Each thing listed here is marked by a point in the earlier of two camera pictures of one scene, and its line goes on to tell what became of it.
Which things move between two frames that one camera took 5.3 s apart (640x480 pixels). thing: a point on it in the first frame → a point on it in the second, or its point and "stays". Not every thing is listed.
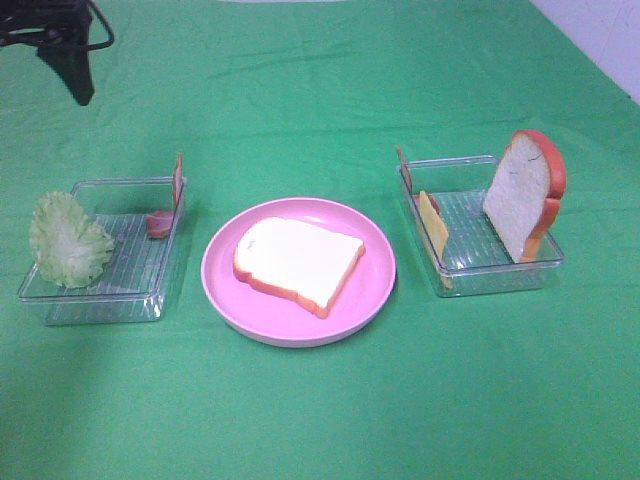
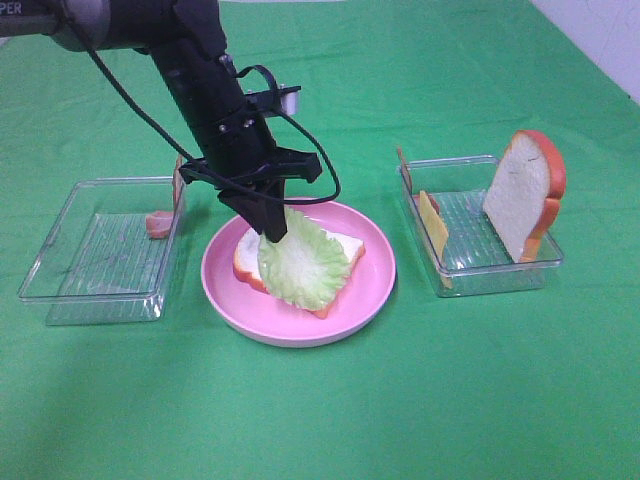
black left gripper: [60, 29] → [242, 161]
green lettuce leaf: [69, 249] → [305, 266]
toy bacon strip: [159, 223] stays
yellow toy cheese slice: [438, 234] stays
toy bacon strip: [410, 182] stays
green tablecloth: [282, 99] stays
